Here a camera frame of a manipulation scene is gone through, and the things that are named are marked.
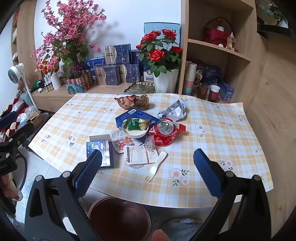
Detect small cardboard box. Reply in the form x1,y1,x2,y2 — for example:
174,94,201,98
25,112,44,130

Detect stack of pastel cups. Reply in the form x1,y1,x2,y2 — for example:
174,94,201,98
183,61,197,95

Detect clear glass bottle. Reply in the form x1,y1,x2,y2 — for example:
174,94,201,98
226,32,236,50

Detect brown glass cup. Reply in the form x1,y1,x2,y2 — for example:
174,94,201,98
197,83,208,100

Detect tall light blue box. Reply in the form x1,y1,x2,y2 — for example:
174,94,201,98
143,22,181,47

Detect floral printed white packet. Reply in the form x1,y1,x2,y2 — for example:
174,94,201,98
110,130,136,153

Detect wooden shelf unit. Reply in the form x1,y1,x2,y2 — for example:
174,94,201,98
178,0,264,105

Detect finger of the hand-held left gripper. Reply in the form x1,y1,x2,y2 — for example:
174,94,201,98
0,111,18,128
0,128,28,150

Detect white tissue packet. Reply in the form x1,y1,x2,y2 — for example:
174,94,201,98
123,145,159,165

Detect white paper ball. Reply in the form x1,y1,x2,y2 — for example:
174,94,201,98
158,98,187,121

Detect orange artificial flowers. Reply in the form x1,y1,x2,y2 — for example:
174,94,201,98
38,60,55,75

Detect yellow checked floral tablecloth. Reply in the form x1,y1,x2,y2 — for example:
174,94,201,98
28,93,271,204

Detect blue cardboard box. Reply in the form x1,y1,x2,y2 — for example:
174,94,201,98
115,108,160,135

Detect crushed red soda can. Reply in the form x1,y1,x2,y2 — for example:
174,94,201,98
148,119,178,147

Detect brown round trash bin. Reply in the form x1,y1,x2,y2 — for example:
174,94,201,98
88,196,152,241

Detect row of small bottles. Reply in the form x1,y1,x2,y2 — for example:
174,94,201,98
32,79,55,93

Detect black glass stand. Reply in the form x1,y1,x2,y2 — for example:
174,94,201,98
255,0,292,35

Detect small white fan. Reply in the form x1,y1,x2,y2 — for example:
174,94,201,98
8,62,35,109

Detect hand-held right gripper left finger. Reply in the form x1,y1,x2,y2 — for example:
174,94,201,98
24,149,104,241

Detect striped woven basket planter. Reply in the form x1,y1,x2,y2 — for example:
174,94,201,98
64,70,94,95

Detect red rose plant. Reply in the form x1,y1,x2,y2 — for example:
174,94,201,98
136,29,183,78

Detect brown gold wrapper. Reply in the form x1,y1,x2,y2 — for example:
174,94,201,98
114,94,150,109

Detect person's left hand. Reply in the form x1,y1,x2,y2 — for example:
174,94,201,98
0,173,23,202

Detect white ribbed vase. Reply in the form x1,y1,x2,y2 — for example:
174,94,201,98
50,72,62,91

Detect wooden sideboard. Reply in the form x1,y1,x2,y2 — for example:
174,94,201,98
31,82,130,113

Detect dark blue printed box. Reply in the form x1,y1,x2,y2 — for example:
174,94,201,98
196,61,221,86

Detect clear plastic wrap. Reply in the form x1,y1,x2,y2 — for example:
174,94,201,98
144,136,156,151

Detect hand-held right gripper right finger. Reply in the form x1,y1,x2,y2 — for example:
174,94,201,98
192,149,271,241

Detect white paper bowl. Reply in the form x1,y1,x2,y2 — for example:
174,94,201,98
121,118,151,139

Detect red gift basket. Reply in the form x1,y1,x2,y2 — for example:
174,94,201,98
203,17,232,45

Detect red paper cup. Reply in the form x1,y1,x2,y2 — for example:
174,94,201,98
207,85,220,102

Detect green snack wrapper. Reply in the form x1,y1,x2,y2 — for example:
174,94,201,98
125,118,141,130

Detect green leaf-shaped tray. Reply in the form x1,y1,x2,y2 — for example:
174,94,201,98
124,82,155,94

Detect teal shell-shaped dishes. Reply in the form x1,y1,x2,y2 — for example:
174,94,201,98
67,83,82,94

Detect red cigarette pack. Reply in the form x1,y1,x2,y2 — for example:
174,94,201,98
165,118,186,132

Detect flat blue box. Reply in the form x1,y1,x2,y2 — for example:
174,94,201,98
86,57,105,70

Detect dark blue packet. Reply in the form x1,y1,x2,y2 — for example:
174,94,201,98
86,140,115,168

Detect white and blue box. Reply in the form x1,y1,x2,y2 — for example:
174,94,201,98
143,62,158,82

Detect pink blossom flower arrangement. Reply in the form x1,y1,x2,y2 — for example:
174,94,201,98
30,0,108,79

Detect small blue carton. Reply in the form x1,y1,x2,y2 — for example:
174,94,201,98
217,81,235,103

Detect light blue fluffy towel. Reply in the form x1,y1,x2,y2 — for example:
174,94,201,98
162,217,208,241

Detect white plastic fork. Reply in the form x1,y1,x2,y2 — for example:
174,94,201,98
145,151,167,181

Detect white angular flower pot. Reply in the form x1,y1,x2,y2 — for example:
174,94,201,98
153,68,180,94

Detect red white checked blanket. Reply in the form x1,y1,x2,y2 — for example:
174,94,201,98
0,97,26,139

